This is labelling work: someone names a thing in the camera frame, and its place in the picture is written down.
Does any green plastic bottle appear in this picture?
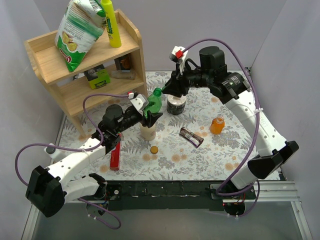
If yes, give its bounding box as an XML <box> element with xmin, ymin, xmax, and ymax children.
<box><xmin>143</xmin><ymin>87</ymin><xmax>162</xmax><ymax>118</ymax></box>

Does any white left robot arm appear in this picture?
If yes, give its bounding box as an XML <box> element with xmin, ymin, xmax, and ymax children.
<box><xmin>25</xmin><ymin>104</ymin><xmax>163</xmax><ymax>218</ymax></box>

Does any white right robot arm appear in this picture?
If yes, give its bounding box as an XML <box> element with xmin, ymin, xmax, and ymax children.
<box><xmin>162</xmin><ymin>46</ymin><xmax>299</xmax><ymax>199</ymax></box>

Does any cream pump soap bottle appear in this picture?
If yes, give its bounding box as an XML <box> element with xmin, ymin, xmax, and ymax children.
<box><xmin>139</xmin><ymin>123</ymin><xmax>156</xmax><ymax>141</ymax></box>

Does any orange bottle cap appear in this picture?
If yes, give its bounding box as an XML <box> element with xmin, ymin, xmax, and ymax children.
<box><xmin>150</xmin><ymin>145</ymin><xmax>159</xmax><ymax>154</ymax></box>

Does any orange juice bottle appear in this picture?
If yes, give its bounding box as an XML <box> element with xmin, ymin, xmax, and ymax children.
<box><xmin>209</xmin><ymin>116</ymin><xmax>225</xmax><ymax>135</ymax></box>

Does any yellow squeeze bottle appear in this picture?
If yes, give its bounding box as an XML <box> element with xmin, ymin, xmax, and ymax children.
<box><xmin>100</xmin><ymin>0</ymin><xmax>122</xmax><ymax>48</ymax></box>

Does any red toothpaste box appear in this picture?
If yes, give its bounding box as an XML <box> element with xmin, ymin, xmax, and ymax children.
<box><xmin>109</xmin><ymin>141</ymin><xmax>121</xmax><ymax>171</ymax></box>

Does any brown chocolate bar wrapper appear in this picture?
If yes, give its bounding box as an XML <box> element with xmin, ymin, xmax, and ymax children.
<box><xmin>179</xmin><ymin>127</ymin><xmax>204</xmax><ymax>148</ymax></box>

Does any floral table mat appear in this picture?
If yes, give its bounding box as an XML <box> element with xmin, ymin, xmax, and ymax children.
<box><xmin>58</xmin><ymin>70</ymin><xmax>281</xmax><ymax>181</ymax></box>

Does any green black box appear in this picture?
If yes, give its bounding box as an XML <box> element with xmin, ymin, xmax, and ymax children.
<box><xmin>84</xmin><ymin>64</ymin><xmax>111</xmax><ymax>90</ymax></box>

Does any dark orange box on shelf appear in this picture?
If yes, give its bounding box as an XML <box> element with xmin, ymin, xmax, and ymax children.
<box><xmin>114</xmin><ymin>54</ymin><xmax>131</xmax><ymax>71</ymax></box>

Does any wooden shelf unit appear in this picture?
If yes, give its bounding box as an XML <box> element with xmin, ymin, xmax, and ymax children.
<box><xmin>24</xmin><ymin>9</ymin><xmax>148</xmax><ymax>138</ymax></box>

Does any white button box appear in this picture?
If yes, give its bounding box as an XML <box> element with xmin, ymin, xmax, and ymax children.
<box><xmin>44</xmin><ymin>146</ymin><xmax>59</xmax><ymax>159</ymax></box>

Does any green white chips bag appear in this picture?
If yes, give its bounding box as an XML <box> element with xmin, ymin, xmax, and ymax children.
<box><xmin>54</xmin><ymin>0</ymin><xmax>106</xmax><ymax>73</ymax></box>

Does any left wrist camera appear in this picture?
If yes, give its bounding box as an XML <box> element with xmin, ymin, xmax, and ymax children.
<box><xmin>128</xmin><ymin>92</ymin><xmax>149</xmax><ymax>114</ymax></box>

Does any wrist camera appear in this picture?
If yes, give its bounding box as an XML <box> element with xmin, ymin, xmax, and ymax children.
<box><xmin>128</xmin><ymin>92</ymin><xmax>149</xmax><ymax>114</ymax></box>
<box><xmin>169</xmin><ymin>46</ymin><xmax>189</xmax><ymax>75</ymax></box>

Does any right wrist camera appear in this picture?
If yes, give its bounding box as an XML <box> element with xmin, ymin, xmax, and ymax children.
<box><xmin>169</xmin><ymin>46</ymin><xmax>189</xmax><ymax>75</ymax></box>

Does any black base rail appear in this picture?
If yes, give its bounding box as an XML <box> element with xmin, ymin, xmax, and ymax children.
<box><xmin>77</xmin><ymin>179</ymin><xmax>257</xmax><ymax>212</ymax></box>

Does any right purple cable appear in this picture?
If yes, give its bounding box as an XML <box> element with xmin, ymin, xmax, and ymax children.
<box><xmin>182</xmin><ymin>38</ymin><xmax>262</xmax><ymax>196</ymax></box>

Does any purple cable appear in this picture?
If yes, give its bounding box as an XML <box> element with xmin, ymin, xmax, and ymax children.
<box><xmin>182</xmin><ymin>38</ymin><xmax>262</xmax><ymax>196</ymax></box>
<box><xmin>14</xmin><ymin>92</ymin><xmax>133</xmax><ymax>187</ymax></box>

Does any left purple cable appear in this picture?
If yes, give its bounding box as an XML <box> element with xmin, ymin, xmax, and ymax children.
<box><xmin>14</xmin><ymin>92</ymin><xmax>133</xmax><ymax>187</ymax></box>

